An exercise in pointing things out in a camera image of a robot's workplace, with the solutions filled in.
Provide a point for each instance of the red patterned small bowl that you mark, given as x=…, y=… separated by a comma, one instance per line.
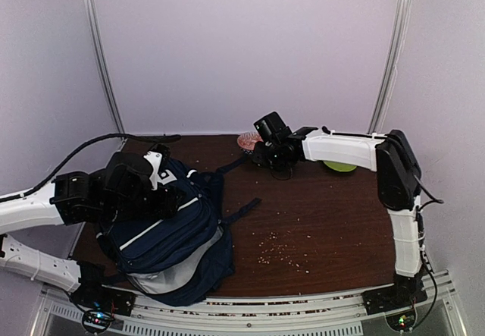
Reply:
x=246, y=141

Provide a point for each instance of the aluminium frame post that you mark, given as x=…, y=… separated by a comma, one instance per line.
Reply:
x=397, y=41
x=102, y=66

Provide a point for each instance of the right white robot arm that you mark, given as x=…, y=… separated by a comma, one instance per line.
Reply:
x=399, y=185

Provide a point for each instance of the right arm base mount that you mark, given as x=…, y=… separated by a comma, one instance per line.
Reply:
x=398, y=306

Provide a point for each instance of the left aluminium frame post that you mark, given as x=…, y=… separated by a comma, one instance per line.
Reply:
x=102, y=66

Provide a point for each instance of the right aluminium frame post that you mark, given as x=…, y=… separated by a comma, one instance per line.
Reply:
x=397, y=41

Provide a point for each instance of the front aluminium rail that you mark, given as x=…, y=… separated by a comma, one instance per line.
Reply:
x=337, y=313

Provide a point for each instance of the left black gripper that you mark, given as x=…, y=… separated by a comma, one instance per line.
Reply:
x=161, y=210

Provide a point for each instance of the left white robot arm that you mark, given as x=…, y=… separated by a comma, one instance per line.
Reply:
x=60, y=199

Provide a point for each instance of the green plate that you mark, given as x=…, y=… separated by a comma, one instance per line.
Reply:
x=339, y=167

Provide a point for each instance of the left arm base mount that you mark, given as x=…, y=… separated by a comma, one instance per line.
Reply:
x=100, y=305

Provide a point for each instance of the navy blue student backpack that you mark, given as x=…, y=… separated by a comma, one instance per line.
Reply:
x=178, y=261

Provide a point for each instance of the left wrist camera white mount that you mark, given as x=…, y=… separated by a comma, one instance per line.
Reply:
x=157, y=156

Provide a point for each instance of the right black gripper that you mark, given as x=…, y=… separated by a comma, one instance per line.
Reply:
x=258, y=157

